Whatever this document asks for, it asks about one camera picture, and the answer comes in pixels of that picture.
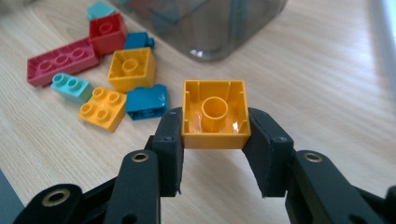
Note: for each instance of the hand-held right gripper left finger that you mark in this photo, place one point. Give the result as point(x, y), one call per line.
point(169, 155)

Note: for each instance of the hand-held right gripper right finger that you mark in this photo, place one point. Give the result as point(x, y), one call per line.
point(271, 158)

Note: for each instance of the yellow square toy brick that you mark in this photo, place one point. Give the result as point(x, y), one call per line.
point(130, 77)
point(193, 140)
point(102, 112)

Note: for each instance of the blue toy brick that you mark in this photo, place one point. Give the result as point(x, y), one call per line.
point(146, 101)
point(137, 40)

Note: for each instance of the light teal toy brick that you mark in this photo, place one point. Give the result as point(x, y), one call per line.
point(99, 9)
point(73, 91)

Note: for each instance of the clear brown storage container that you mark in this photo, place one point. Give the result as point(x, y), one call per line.
point(218, 31)

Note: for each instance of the red square toy brick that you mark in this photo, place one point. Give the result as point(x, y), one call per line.
point(107, 34)

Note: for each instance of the long red toy brick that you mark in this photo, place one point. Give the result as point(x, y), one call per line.
point(62, 60)

